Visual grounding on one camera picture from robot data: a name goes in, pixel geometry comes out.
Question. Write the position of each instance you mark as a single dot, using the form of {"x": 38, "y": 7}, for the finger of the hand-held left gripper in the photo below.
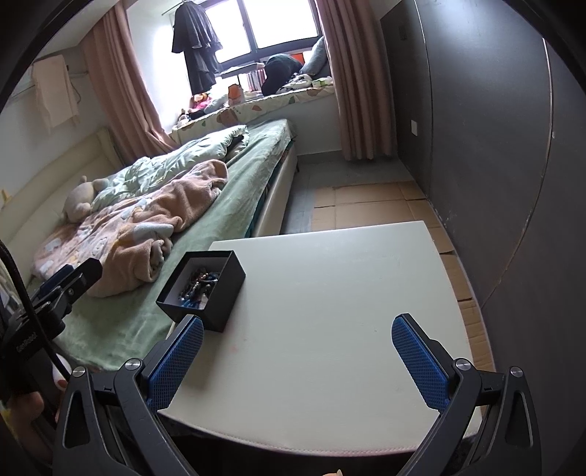
{"x": 52, "y": 281}
{"x": 84, "y": 277}

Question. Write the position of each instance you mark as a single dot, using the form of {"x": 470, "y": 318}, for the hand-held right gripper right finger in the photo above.
{"x": 419, "y": 361}

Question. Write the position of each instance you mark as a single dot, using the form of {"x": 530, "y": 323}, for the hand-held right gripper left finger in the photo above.
{"x": 181, "y": 357}

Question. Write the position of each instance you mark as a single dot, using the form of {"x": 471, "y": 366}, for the black jewelry box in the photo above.
{"x": 224, "y": 297}

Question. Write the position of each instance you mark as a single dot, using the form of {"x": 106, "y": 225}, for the person's left hand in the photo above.
{"x": 27, "y": 412}

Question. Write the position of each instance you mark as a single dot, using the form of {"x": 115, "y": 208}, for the beige plush toy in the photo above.
{"x": 80, "y": 201}

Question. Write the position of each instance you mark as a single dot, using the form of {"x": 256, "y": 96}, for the cream padded headboard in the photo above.
{"x": 46, "y": 183}

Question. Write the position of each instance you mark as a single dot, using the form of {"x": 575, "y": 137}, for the pink printed blanket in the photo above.
{"x": 183, "y": 197}

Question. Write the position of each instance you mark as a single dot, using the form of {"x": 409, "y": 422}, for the green floral duvet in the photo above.
{"x": 183, "y": 155}

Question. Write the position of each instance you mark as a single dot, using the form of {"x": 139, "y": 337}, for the white low table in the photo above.
{"x": 366, "y": 201}

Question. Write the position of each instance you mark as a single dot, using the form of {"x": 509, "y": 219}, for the green bed mattress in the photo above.
{"x": 247, "y": 183}

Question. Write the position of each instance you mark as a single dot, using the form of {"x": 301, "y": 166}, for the pink hanging towel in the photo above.
{"x": 55, "y": 91}

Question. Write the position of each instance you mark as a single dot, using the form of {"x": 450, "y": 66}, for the pink curtain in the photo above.
{"x": 123, "y": 91}
{"x": 357, "y": 91}

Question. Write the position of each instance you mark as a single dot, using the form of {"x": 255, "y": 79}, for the pink toy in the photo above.
{"x": 200, "y": 101}

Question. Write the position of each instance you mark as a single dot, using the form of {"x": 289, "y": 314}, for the grey wardrobe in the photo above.
{"x": 480, "y": 137}

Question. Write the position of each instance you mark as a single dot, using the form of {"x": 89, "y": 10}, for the orange box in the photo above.
{"x": 236, "y": 93}

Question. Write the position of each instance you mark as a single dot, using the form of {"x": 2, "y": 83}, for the printed window seat cushion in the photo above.
{"x": 256, "y": 110}

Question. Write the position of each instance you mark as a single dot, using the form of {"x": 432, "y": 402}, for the hanging dark clothes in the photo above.
{"x": 197, "y": 45}

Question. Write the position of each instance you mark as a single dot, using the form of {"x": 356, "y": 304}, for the dark cloth heap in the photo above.
{"x": 281, "y": 73}

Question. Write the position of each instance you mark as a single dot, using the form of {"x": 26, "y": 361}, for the dark framed window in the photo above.
{"x": 247, "y": 27}

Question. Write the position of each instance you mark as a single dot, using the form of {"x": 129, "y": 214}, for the grey pillow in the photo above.
{"x": 316, "y": 57}

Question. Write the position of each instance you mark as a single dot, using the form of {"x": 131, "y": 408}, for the white bed frame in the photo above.
{"x": 279, "y": 197}

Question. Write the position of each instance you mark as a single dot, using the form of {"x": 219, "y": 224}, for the white wall socket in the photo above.
{"x": 414, "y": 128}

